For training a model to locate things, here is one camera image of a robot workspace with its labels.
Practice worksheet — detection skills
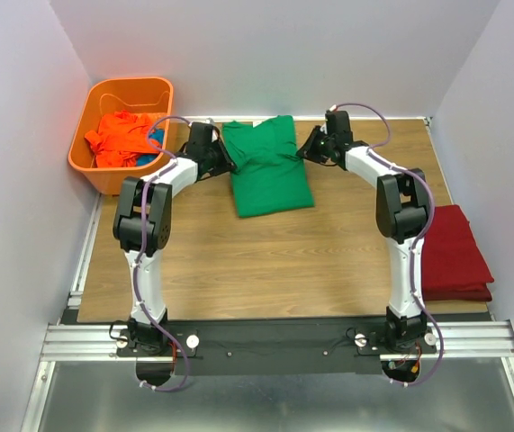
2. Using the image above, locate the orange plastic laundry basket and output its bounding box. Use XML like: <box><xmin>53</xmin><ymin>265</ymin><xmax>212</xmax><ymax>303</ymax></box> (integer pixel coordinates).
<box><xmin>68</xmin><ymin>76</ymin><xmax>182</xmax><ymax>195</ymax></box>

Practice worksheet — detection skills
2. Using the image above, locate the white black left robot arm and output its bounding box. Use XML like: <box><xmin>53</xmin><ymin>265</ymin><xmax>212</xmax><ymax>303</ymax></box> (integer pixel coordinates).
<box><xmin>113</xmin><ymin>120</ymin><xmax>236</xmax><ymax>356</ymax></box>

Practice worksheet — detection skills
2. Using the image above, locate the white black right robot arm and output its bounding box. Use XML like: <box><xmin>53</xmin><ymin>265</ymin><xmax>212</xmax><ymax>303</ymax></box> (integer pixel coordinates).
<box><xmin>297</xmin><ymin>105</ymin><xmax>435</xmax><ymax>353</ymax></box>

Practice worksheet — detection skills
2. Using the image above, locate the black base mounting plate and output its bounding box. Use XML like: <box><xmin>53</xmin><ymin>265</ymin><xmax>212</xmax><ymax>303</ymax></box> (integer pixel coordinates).
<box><xmin>115</xmin><ymin>317</ymin><xmax>437</xmax><ymax>386</ymax></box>

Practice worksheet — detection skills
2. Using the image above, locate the green t-shirt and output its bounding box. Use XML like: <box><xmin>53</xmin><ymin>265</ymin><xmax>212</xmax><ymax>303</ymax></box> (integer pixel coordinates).
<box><xmin>221</xmin><ymin>115</ymin><xmax>314</xmax><ymax>218</ymax></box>

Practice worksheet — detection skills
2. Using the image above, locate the orange t-shirt in basket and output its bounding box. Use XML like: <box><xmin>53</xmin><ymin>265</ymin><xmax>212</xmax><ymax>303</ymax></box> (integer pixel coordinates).
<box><xmin>85</xmin><ymin>111</ymin><xmax>163</xmax><ymax>168</ymax></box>

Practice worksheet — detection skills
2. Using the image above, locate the blue t-shirt in basket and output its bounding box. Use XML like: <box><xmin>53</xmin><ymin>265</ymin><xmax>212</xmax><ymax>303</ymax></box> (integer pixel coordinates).
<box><xmin>136</xmin><ymin>129</ymin><xmax>165</xmax><ymax>167</ymax></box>

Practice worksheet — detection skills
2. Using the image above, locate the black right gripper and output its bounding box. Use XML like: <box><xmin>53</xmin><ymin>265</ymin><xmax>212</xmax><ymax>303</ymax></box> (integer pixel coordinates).
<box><xmin>293</xmin><ymin>125</ymin><xmax>334</xmax><ymax>165</ymax></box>

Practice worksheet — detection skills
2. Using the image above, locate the folded dark red t-shirt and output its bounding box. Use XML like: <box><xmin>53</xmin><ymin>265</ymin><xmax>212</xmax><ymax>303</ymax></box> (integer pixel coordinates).
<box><xmin>421</xmin><ymin>204</ymin><xmax>494</xmax><ymax>302</ymax></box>

